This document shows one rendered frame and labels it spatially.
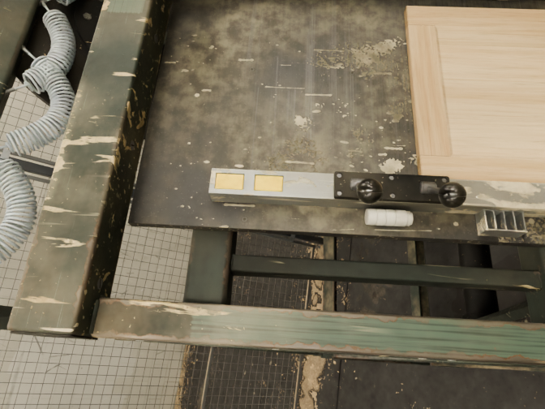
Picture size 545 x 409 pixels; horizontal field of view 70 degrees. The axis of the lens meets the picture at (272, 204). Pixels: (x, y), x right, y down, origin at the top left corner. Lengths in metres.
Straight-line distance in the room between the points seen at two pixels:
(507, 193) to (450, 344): 0.29
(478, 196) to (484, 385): 1.58
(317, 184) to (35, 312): 0.48
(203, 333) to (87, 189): 0.29
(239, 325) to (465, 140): 0.54
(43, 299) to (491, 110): 0.85
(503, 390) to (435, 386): 0.36
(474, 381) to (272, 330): 1.74
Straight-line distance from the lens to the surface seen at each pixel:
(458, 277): 0.81
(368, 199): 0.58
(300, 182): 0.69
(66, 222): 0.69
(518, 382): 2.17
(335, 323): 0.63
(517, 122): 0.91
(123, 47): 0.84
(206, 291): 0.72
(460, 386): 2.32
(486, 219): 0.77
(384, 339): 0.64
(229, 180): 0.70
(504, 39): 1.03
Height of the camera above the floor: 1.92
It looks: 29 degrees down
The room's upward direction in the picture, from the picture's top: 74 degrees counter-clockwise
